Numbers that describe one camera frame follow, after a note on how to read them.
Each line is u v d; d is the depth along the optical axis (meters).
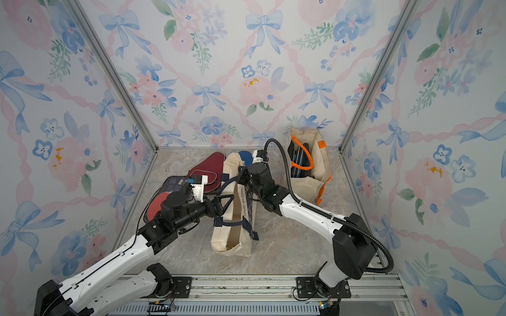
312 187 0.80
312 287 0.74
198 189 0.64
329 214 0.47
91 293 0.43
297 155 0.93
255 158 0.72
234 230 0.70
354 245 0.43
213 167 1.13
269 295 0.73
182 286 0.75
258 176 0.59
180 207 0.54
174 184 1.02
